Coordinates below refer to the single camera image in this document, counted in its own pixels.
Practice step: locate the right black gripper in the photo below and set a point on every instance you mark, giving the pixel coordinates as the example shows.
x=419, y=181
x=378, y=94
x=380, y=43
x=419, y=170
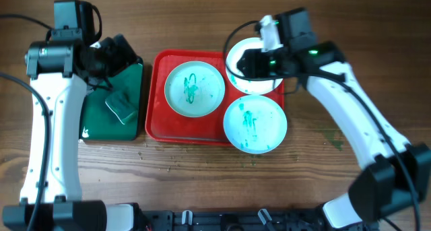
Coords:
x=254, y=64

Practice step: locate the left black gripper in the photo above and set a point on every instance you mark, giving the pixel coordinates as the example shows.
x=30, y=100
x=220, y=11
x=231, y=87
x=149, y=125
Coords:
x=120, y=62

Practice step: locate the green sponge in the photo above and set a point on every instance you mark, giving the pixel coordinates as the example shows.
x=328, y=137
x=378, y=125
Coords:
x=121, y=107

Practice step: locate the white plate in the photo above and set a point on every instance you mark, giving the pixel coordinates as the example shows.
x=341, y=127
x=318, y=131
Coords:
x=194, y=89

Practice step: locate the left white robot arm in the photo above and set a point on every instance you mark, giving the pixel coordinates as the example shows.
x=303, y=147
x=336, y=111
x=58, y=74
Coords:
x=78, y=79

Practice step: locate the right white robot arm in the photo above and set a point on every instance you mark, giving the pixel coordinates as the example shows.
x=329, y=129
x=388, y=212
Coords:
x=395, y=174

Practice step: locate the dark green water tray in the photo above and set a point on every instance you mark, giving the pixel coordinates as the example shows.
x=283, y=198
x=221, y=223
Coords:
x=97, y=122

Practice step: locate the red plastic tray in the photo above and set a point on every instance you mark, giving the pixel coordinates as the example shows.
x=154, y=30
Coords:
x=164, y=124

